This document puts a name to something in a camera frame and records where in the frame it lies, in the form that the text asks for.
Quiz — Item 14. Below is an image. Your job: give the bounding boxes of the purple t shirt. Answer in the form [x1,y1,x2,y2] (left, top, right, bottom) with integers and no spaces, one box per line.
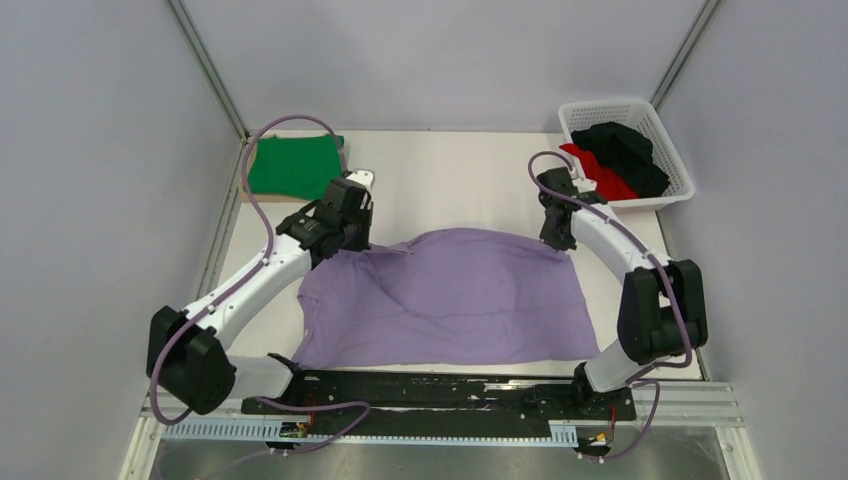
[294,228,599,369]

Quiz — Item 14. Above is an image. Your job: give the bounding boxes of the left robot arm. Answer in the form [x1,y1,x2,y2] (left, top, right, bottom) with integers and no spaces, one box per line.
[146,170,375,415]

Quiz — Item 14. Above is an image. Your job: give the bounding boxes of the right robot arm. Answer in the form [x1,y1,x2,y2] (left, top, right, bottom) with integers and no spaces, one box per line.
[533,167,709,418]

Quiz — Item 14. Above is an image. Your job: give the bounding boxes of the red t shirt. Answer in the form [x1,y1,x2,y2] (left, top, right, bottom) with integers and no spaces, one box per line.
[559,143,639,202]

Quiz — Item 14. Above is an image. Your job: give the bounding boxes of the folded green t shirt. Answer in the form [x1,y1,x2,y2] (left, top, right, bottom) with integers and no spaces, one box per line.
[247,134,344,200]

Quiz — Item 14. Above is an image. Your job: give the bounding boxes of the black t shirt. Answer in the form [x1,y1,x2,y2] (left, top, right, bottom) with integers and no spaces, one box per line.
[570,122,670,199]

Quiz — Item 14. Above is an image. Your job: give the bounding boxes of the white plastic basket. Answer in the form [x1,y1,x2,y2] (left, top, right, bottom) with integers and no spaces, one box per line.
[557,97,695,213]

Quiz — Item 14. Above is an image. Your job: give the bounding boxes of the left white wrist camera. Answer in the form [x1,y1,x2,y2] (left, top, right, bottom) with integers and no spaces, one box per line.
[345,169,376,193]

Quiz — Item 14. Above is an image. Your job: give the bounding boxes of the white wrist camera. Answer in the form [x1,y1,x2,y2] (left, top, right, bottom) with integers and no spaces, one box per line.
[345,169,376,193]
[572,175,597,191]

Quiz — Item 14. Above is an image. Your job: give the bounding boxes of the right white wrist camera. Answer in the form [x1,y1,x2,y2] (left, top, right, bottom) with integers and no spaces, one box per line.
[572,175,597,191]

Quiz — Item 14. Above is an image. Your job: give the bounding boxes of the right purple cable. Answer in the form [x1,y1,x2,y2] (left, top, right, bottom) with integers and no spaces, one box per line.
[527,150,694,464]

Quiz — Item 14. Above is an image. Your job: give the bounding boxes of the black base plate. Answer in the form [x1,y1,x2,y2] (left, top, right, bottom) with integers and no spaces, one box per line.
[278,370,637,439]

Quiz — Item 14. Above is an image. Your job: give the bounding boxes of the white slotted cable duct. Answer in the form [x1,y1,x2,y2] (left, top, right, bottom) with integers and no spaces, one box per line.
[161,418,579,448]

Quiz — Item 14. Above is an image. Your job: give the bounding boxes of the aluminium frame rail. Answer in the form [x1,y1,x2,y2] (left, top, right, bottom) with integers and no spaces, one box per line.
[139,378,747,432]

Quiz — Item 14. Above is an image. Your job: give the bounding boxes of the right corner metal post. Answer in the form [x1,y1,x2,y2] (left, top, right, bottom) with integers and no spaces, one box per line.
[650,0,724,110]

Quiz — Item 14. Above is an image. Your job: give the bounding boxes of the corner metal post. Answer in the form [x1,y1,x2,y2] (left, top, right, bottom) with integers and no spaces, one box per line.
[164,0,250,143]
[650,0,724,110]

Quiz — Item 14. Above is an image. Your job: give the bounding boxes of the left corner metal post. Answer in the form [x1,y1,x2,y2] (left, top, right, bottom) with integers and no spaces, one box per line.
[164,0,250,143]

